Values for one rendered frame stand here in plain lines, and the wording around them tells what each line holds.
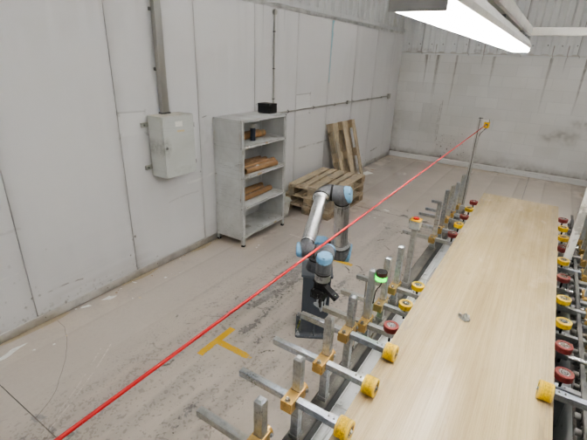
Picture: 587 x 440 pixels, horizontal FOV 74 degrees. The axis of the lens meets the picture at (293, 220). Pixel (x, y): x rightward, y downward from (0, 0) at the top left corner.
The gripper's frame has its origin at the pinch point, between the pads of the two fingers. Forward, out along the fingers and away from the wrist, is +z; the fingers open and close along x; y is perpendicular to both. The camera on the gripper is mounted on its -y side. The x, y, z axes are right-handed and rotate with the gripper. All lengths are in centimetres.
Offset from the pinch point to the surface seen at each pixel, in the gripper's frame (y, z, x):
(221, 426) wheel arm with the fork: -13, -15, 101
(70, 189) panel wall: 242, -21, 12
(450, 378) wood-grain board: -77, -10, 20
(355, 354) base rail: -28.0, 11.7, 9.5
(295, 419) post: -28, 0, 72
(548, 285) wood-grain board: -110, -10, -101
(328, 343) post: -28, -23, 47
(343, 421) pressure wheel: -50, -17, 75
